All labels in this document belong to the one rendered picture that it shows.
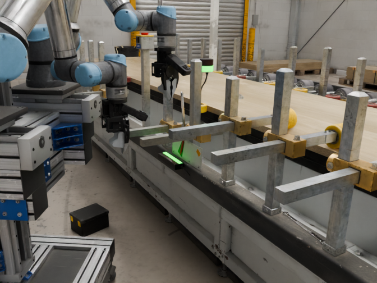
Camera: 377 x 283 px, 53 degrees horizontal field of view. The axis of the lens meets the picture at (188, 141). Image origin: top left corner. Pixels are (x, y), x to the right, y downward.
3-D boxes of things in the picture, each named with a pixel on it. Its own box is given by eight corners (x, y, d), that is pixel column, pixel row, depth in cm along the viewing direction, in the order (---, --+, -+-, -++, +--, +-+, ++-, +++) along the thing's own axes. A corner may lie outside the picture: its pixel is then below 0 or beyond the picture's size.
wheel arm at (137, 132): (119, 141, 165) (119, 131, 164) (117, 138, 168) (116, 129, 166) (203, 128, 186) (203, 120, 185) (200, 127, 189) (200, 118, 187)
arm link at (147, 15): (120, 9, 140) (148, 9, 138) (132, 10, 151) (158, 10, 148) (121, 31, 143) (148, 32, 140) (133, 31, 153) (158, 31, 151)
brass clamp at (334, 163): (368, 192, 87) (372, 172, 86) (322, 173, 98) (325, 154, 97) (385, 187, 90) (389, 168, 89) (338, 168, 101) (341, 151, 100)
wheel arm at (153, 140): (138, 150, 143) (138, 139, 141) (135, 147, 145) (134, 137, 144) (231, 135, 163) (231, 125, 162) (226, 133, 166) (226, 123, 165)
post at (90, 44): (92, 104, 286) (88, 40, 272) (91, 104, 289) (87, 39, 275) (97, 104, 288) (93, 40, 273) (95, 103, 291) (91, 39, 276)
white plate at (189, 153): (200, 171, 155) (201, 149, 152) (171, 153, 176) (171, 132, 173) (201, 171, 155) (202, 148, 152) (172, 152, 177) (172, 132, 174)
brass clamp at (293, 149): (291, 159, 108) (293, 142, 106) (260, 145, 119) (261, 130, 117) (306, 155, 111) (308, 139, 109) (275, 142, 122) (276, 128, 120)
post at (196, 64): (192, 172, 163) (194, 59, 148) (188, 169, 166) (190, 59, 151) (199, 170, 165) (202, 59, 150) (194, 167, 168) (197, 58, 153)
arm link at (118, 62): (97, 54, 128) (114, 53, 135) (99, 86, 131) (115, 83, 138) (114, 55, 124) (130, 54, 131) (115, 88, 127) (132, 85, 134)
